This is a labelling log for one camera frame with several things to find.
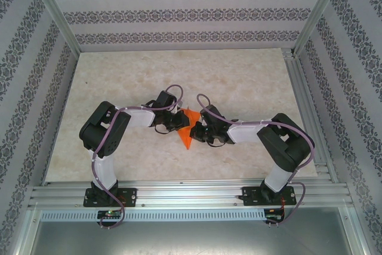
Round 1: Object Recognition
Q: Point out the orange paper sheet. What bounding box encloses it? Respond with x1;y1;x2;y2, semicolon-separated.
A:
177;107;201;150

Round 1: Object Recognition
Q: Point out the grey metal sheet tray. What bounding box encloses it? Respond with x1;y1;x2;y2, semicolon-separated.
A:
29;220;365;255

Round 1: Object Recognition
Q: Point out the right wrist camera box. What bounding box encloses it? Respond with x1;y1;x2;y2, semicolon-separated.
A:
199;104;225;129

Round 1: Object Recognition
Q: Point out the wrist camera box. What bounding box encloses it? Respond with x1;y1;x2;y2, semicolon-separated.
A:
199;104;225;129
154;90;177;112

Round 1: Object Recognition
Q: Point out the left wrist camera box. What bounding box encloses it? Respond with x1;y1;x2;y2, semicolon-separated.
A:
154;90;177;112

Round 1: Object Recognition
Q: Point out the long aluminium mounting rail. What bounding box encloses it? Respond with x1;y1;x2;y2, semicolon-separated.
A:
28;178;355;209

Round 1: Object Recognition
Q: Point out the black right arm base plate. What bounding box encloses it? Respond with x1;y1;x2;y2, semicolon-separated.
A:
241;186;297;207

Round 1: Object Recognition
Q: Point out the grey slotted cable duct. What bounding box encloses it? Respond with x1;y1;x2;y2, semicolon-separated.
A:
40;209;267;222

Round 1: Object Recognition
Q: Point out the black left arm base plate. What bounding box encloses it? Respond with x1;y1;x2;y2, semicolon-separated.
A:
83;188;138;208

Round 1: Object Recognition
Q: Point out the aluminium side rail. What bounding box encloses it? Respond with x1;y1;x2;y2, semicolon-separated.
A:
282;48;340;183

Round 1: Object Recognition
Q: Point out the short aluminium frame post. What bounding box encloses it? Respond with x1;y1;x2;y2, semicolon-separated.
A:
10;207;41;255
340;207;372;255

